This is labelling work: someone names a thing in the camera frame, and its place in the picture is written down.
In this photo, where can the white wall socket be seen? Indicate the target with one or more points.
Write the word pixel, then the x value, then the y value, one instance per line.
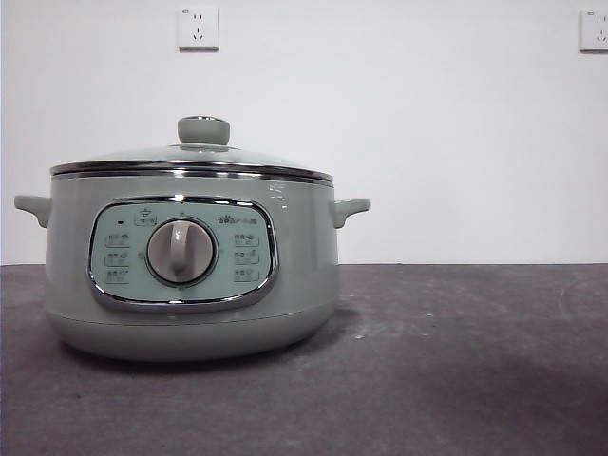
pixel 596 31
pixel 199 28

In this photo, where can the glass lid with green knob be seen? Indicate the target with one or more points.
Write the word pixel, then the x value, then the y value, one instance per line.
pixel 203 130

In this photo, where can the pale green electric cooking pot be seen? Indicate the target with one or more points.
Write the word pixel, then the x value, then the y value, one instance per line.
pixel 304 247

